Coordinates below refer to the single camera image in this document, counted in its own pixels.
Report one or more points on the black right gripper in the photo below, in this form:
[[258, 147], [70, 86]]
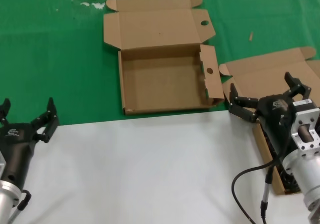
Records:
[[275, 116]]

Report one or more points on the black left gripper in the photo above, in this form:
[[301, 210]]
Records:
[[17, 144]]

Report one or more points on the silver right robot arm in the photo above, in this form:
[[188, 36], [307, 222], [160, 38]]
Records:
[[307, 179]]

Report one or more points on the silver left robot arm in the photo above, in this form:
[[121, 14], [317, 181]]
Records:
[[7, 197]]

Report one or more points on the open brown cardboard mailer box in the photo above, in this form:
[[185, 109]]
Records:
[[262, 69], [160, 84]]

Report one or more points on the green table cloth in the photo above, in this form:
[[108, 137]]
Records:
[[50, 59]]

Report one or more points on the small wooden stick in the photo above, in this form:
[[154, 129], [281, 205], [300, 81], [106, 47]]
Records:
[[251, 36]]

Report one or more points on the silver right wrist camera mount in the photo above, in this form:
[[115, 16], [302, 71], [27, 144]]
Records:
[[307, 116]]

